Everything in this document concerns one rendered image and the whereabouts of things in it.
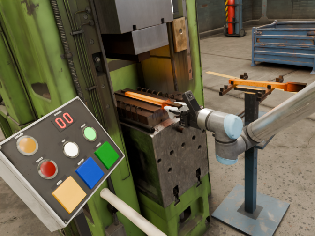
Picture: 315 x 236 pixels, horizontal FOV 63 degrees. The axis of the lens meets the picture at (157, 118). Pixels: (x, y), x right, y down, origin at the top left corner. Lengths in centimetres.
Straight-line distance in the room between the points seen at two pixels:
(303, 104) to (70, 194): 77
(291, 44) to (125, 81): 367
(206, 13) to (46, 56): 831
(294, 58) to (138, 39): 406
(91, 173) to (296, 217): 156
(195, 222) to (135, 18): 127
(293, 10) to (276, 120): 890
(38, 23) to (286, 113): 93
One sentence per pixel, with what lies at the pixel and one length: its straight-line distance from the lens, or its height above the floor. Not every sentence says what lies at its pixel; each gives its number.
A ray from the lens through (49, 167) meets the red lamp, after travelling 80.
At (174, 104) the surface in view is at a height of 101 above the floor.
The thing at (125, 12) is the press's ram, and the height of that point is 144.
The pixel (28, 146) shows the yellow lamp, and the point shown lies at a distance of 79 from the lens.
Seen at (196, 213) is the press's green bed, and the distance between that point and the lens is 181.
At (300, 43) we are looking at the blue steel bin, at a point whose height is 46.
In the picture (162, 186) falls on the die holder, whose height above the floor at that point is 61.
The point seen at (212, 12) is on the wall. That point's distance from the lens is 939.
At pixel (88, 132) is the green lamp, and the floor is 110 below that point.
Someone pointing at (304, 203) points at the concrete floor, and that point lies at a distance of 221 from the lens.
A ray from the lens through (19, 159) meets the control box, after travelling 77.
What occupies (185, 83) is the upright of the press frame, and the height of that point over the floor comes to 99.
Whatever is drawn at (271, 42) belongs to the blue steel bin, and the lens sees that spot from 511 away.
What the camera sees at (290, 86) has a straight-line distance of 147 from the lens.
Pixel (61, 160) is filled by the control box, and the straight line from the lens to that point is 82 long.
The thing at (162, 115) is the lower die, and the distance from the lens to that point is 127.
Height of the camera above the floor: 148
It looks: 25 degrees down
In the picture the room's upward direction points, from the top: 9 degrees counter-clockwise
